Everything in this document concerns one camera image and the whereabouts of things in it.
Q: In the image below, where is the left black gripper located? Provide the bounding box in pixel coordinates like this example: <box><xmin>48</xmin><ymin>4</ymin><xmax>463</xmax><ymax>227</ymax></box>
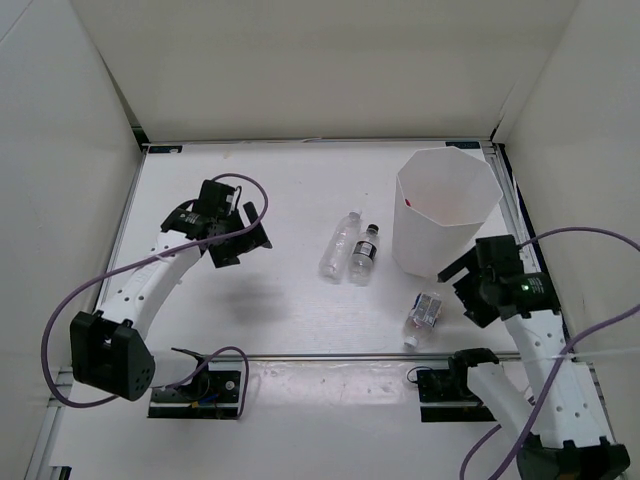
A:
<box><xmin>209</xmin><ymin>202</ymin><xmax>271</xmax><ymax>268</ymax></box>

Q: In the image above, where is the bottle with blue-white label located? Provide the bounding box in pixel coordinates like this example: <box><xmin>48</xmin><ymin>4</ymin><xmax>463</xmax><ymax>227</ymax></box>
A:
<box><xmin>403</xmin><ymin>292</ymin><xmax>443</xmax><ymax>350</ymax></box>

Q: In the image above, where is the clear bottle white cap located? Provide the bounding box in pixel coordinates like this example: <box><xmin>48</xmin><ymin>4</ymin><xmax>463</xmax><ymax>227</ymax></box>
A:
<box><xmin>318</xmin><ymin>210</ymin><xmax>362</xmax><ymax>283</ymax></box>

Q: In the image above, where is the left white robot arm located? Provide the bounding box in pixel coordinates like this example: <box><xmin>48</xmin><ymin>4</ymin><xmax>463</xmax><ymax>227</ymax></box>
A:
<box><xmin>70</xmin><ymin>202</ymin><xmax>272</xmax><ymax>401</ymax></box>

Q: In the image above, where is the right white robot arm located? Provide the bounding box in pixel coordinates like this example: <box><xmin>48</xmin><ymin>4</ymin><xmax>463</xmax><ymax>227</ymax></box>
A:
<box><xmin>437</xmin><ymin>237</ymin><xmax>630</xmax><ymax>479</ymax></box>

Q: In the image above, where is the white octagonal bin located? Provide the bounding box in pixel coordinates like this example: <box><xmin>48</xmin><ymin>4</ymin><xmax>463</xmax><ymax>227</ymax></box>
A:
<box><xmin>392</xmin><ymin>146</ymin><xmax>503</xmax><ymax>277</ymax></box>

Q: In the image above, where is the clear bottle black cap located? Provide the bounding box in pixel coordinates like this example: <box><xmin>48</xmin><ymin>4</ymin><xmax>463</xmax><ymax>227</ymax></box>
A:
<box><xmin>348</xmin><ymin>224</ymin><xmax>380</xmax><ymax>286</ymax></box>

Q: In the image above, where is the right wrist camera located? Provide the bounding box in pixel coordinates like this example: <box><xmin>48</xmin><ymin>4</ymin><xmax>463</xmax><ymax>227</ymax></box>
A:
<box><xmin>475</xmin><ymin>235</ymin><xmax>524</xmax><ymax>276</ymax></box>

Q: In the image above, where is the aluminium frame rail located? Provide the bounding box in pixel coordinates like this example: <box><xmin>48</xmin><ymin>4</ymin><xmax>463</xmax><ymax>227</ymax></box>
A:
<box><xmin>480</xmin><ymin>141</ymin><xmax>529</xmax><ymax>243</ymax></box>

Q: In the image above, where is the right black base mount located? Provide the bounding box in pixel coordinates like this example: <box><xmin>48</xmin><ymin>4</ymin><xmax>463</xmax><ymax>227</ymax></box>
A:
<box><xmin>406</xmin><ymin>348</ymin><xmax>499</xmax><ymax>423</ymax></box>

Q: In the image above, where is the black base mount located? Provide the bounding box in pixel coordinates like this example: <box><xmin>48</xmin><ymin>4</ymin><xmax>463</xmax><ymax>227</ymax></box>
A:
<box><xmin>147</xmin><ymin>346</ymin><xmax>250</xmax><ymax>420</ymax></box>
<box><xmin>406</xmin><ymin>348</ymin><xmax>499</xmax><ymax>423</ymax></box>

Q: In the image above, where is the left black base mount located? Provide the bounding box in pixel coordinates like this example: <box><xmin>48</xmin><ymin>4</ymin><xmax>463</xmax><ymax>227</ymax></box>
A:
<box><xmin>147</xmin><ymin>346</ymin><xmax>250</xmax><ymax>420</ymax></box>

